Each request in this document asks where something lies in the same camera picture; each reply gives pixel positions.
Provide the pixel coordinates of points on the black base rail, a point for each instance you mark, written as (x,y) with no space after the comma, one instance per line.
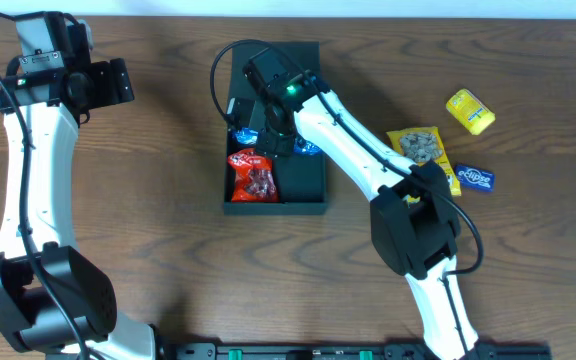
(392,351)

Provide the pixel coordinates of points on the blue snack bar wrapper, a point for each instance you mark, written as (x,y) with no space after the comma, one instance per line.
(248,137)

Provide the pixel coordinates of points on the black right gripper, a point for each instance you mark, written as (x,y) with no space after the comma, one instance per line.
(275,145)

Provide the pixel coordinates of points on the yellow gum container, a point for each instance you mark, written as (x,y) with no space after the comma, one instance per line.
(470,112)

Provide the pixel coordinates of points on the yellow Hacks candy bag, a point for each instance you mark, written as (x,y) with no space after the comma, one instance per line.
(421,145)

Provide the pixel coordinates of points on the red candy bag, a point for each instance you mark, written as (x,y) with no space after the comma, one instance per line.
(253,177)

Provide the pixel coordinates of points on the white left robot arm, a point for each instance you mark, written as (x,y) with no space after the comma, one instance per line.
(53,299)

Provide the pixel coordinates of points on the blue Eclipse gum pack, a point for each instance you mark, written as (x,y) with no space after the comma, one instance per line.
(475,178)

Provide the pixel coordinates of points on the black gift box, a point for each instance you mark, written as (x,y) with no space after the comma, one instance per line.
(300,179)

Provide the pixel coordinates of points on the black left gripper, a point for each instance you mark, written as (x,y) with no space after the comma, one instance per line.
(119,80)

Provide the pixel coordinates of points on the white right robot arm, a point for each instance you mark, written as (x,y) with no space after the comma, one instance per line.
(414,220)

